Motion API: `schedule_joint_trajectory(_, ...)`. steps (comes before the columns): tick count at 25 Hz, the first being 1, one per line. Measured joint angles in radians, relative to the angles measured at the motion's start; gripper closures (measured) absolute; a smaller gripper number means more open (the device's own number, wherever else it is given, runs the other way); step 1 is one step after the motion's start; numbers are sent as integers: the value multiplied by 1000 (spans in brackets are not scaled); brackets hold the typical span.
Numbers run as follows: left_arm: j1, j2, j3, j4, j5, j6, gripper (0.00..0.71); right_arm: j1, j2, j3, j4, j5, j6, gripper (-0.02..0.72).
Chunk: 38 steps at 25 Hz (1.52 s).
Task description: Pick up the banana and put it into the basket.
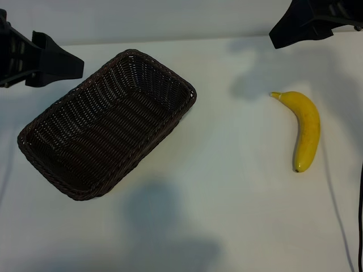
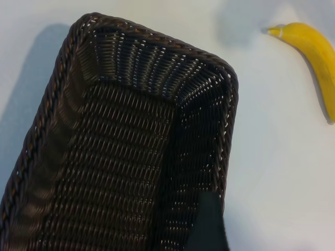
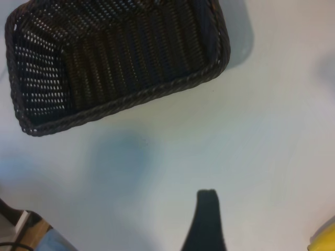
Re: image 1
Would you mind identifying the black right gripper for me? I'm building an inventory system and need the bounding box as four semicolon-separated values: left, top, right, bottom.
268;0;363;49

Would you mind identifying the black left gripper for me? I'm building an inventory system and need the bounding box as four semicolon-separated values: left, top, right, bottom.
0;16;85;88

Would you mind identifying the dark brown wicker basket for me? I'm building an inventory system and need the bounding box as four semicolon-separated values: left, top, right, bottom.
16;48;197;201

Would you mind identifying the yellow banana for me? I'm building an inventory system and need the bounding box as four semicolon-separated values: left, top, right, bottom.
269;91;321;173

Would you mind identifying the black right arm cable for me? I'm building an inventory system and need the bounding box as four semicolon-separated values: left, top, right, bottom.
357;163;363;272

